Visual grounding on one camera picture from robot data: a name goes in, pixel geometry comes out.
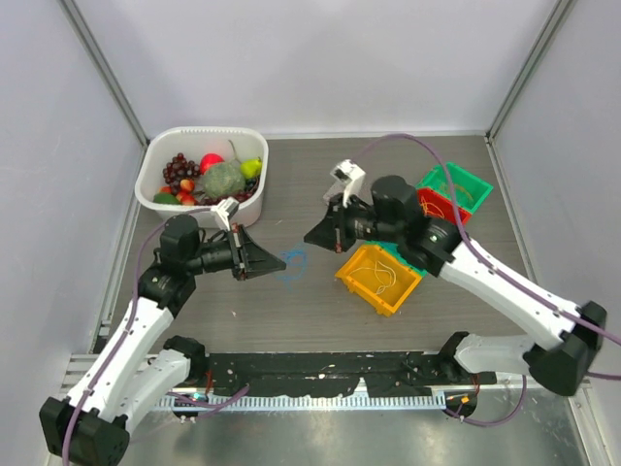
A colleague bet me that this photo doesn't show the white slotted cable duct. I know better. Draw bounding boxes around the white slotted cable duct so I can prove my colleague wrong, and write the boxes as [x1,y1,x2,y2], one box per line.
[154,392,447,412]

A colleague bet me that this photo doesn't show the near green plastic bin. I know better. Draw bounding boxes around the near green plastic bin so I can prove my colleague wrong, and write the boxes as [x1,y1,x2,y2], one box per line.
[366,241,427,277]

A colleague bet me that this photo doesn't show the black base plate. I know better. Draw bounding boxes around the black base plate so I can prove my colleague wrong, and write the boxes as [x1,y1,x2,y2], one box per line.
[209,351,497,398]

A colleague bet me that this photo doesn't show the red plastic bin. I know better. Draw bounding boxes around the red plastic bin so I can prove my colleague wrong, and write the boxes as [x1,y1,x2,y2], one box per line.
[417,187,472,224]

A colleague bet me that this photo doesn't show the blue cable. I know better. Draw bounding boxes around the blue cable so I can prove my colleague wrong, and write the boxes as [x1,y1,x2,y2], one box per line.
[276,248,310,292]

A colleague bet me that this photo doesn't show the white cable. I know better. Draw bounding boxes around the white cable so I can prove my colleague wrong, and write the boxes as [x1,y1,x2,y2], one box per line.
[349,259,398,296]

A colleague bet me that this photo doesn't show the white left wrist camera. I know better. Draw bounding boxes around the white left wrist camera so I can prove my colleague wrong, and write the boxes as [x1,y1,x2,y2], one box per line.
[211,197,240,231]

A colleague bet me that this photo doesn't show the green plastic bin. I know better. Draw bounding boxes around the green plastic bin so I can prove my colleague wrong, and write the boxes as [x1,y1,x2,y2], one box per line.
[416,162,493,214]
[366,241,427,277]

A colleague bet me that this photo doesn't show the strawberry pile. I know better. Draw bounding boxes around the strawberry pile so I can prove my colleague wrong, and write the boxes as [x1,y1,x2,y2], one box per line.
[157,180,197,206]

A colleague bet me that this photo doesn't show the dark red grape bunch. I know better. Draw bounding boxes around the dark red grape bunch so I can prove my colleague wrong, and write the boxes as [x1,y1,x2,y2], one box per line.
[162,152,201,185]

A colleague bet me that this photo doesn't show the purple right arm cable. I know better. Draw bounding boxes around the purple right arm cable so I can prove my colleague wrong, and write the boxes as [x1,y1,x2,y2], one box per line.
[358,133,621,428]

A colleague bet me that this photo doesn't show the yellow plastic bin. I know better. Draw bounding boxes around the yellow plastic bin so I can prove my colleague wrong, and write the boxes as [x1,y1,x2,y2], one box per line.
[335,244,424,317]

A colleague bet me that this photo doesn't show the green lime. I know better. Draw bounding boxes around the green lime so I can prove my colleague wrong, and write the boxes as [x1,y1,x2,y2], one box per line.
[152,192,180,205]

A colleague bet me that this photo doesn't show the grey card box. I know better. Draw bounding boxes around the grey card box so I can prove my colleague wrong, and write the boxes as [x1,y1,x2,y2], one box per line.
[322,184,343,205]

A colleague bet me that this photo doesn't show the far green plastic bin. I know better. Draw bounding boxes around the far green plastic bin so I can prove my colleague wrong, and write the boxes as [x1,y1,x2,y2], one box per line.
[416,162,493,214]

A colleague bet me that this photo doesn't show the aluminium frame post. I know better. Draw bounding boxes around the aluminium frame post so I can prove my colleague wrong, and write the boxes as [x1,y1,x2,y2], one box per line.
[57,0,150,150]
[485,0,576,144]

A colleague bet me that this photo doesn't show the white fruit basket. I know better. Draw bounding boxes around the white fruit basket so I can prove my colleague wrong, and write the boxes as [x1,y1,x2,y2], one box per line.
[134,126,269,229]

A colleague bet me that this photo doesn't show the green pear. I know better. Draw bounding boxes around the green pear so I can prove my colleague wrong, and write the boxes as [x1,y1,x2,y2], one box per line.
[240,158,263,180]

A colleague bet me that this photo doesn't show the red apple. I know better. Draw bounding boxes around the red apple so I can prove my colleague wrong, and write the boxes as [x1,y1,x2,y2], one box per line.
[199,152,224,175]

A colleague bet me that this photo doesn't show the green melon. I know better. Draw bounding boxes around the green melon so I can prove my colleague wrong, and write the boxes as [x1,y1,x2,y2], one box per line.
[202,162,245,198]

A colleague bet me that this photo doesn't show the aluminium frame post left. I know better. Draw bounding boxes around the aluminium frame post left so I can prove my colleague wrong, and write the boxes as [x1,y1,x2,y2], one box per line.
[57,0,150,150]

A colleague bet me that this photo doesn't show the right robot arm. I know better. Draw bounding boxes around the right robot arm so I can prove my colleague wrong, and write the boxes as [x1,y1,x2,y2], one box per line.
[304,176,606,396]

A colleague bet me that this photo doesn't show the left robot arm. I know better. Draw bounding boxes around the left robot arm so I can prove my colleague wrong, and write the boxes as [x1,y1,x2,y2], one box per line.
[39,215,286,465]

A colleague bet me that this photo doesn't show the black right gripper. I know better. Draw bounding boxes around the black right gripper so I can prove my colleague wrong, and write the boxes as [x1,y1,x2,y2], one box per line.
[307,189,404,251]

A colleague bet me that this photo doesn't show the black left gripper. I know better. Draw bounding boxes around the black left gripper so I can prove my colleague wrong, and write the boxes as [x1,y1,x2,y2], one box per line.
[185,222,284,281]

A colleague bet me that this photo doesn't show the orange cable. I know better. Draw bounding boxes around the orange cable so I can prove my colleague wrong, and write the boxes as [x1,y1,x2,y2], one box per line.
[436,179,476,203]

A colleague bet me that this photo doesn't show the aluminium frame post right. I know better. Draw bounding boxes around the aluminium frame post right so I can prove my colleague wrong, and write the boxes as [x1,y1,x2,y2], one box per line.
[485,0,576,144]

